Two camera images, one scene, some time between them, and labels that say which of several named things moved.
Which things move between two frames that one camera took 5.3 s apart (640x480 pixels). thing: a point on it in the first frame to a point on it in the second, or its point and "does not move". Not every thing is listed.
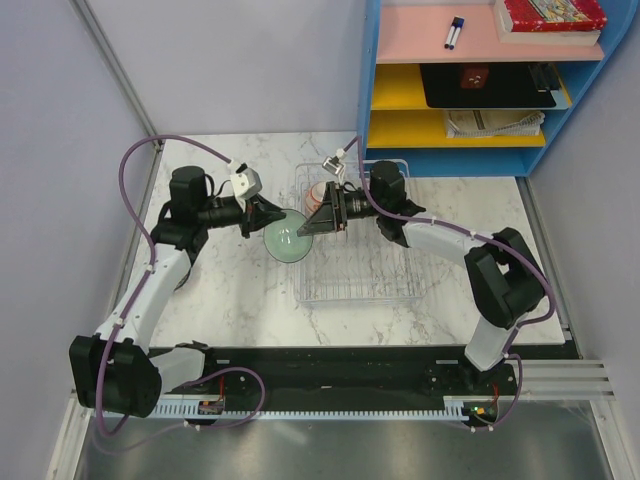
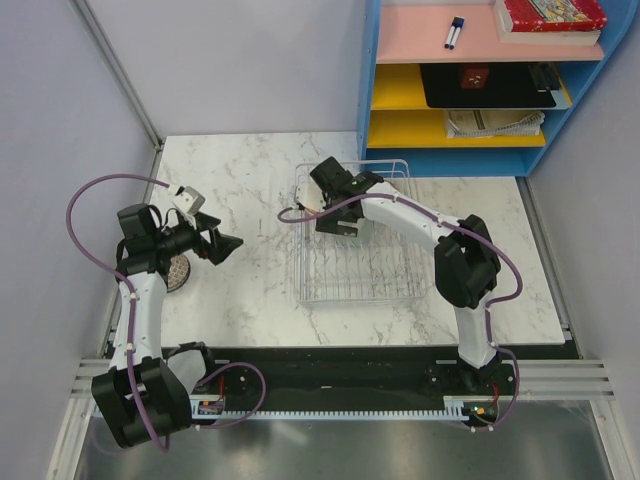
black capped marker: [451, 33] does not move
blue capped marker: [456, 33] does not move
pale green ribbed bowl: [281, 240] to [366, 233]
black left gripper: [262, 212] to [221, 245]
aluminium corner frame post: [93, 28] does not move
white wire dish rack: [352, 267] does not move
